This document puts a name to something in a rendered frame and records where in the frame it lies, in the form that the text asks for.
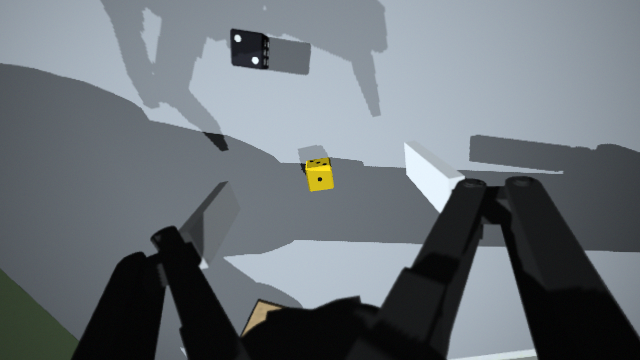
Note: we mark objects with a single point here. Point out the yellow die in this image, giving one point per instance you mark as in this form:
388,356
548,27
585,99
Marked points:
319,174

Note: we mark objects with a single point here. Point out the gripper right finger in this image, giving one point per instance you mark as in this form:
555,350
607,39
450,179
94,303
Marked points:
571,313

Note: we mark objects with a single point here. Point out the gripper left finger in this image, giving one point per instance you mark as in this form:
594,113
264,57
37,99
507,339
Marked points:
125,324

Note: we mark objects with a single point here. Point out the black die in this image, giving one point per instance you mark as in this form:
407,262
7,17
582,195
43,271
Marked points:
249,49

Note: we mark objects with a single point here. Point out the tan textured mat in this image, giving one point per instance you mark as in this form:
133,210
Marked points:
259,313

